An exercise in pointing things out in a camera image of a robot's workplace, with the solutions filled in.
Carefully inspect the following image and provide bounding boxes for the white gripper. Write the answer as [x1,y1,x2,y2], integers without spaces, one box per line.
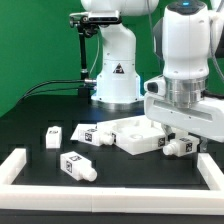
[144,76,224,153]

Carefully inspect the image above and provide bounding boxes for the white square tabletop part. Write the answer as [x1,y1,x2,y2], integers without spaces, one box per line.
[97,115,168,155]

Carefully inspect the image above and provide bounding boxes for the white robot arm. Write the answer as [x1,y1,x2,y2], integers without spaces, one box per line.
[81,0,224,155]

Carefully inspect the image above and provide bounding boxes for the white U-shaped fence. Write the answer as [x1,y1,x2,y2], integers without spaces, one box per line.
[0,148,224,215]

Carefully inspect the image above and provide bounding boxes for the black camera on stand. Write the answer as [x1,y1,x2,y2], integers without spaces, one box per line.
[69,10,122,98]

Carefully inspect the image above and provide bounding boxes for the black cables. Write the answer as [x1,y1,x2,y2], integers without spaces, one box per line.
[19,78,98,103]

